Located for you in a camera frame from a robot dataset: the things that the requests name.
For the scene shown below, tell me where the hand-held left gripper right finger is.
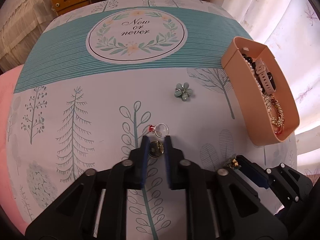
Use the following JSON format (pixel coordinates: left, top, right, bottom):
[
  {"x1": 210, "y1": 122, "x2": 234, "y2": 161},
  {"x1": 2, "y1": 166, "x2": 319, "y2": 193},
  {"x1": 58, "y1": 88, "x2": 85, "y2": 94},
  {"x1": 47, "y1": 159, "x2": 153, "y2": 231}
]
[{"x1": 164, "y1": 135, "x2": 289, "y2": 240}]

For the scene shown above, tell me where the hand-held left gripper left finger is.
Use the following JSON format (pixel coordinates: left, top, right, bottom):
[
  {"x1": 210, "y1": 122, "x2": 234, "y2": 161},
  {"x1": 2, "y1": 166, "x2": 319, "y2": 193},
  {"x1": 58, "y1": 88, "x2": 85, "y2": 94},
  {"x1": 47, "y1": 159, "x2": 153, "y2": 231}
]
[{"x1": 25, "y1": 135, "x2": 150, "y2": 240}]

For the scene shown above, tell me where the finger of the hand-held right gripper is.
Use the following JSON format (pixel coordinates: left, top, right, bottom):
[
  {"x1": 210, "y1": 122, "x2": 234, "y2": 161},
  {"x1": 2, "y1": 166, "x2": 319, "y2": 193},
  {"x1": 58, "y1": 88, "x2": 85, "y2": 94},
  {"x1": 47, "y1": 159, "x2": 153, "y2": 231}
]
[{"x1": 235, "y1": 155, "x2": 313, "y2": 203}]

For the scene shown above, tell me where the small gold flower earring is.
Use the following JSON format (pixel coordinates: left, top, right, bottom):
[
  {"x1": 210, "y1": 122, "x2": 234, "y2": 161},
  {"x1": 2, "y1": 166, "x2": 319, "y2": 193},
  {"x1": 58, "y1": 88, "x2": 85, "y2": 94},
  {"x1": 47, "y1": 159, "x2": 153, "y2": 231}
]
[{"x1": 225, "y1": 156, "x2": 242, "y2": 169}]

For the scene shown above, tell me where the silver ring with red stone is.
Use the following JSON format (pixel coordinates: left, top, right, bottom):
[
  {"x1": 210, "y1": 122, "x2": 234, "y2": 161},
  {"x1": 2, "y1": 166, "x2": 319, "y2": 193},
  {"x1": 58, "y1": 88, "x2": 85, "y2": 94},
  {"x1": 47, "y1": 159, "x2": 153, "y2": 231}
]
[{"x1": 149, "y1": 123, "x2": 169, "y2": 138}]

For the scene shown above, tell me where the gold and red bracelet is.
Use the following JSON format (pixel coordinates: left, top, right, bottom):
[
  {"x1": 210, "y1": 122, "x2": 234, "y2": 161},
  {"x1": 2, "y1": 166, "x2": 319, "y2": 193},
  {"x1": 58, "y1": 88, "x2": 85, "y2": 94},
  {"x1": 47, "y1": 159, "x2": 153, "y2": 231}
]
[{"x1": 262, "y1": 94, "x2": 284, "y2": 128}]

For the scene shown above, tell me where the white pearl necklace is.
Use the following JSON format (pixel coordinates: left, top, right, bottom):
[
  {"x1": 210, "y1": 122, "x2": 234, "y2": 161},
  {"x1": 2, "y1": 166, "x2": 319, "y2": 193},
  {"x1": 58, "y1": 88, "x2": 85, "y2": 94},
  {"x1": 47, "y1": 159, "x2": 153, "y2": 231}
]
[{"x1": 244, "y1": 57, "x2": 266, "y2": 93}]

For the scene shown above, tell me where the pink strap smart watch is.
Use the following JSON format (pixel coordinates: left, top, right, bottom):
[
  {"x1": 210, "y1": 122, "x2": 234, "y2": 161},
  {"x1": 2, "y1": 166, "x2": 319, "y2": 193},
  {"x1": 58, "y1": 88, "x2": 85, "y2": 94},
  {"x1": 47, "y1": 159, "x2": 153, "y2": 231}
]
[{"x1": 254, "y1": 58, "x2": 277, "y2": 93}]

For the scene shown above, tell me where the pink plastic storage box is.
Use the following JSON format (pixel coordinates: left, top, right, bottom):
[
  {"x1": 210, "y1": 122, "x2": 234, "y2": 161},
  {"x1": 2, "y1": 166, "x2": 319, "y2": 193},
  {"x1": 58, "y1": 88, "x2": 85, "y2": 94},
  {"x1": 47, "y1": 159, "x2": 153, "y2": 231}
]
[{"x1": 221, "y1": 36, "x2": 300, "y2": 147}]

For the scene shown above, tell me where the black bead bracelet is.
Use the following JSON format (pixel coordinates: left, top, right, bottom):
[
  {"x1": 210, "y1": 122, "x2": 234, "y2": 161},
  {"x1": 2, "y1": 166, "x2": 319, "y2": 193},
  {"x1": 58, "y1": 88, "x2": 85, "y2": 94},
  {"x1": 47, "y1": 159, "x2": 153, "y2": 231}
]
[{"x1": 241, "y1": 52, "x2": 258, "y2": 73}]

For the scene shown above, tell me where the green flower hair clip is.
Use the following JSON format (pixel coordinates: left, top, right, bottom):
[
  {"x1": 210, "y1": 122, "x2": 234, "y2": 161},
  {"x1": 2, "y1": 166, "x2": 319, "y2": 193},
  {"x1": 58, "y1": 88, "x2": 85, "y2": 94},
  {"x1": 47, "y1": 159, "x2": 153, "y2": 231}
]
[{"x1": 174, "y1": 82, "x2": 193, "y2": 103}]

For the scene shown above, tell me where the tree print tablecloth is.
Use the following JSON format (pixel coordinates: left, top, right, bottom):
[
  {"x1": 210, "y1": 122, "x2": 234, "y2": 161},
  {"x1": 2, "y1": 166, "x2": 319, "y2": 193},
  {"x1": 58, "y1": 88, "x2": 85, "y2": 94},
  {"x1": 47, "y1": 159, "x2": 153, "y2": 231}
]
[{"x1": 5, "y1": 0, "x2": 298, "y2": 240}]

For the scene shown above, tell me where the pink blanket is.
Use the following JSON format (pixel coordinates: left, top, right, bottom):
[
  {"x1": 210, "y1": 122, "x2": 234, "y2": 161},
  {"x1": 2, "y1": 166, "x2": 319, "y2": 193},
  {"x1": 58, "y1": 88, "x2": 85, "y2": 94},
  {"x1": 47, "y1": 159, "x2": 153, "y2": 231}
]
[{"x1": 0, "y1": 65, "x2": 33, "y2": 230}]

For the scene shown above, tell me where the white leaf print curtain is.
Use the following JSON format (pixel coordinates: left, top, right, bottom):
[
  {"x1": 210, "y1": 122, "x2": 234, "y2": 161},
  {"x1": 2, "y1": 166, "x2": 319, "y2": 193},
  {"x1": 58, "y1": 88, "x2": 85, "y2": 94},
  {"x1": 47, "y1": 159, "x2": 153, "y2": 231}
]
[{"x1": 200, "y1": 0, "x2": 320, "y2": 180}]

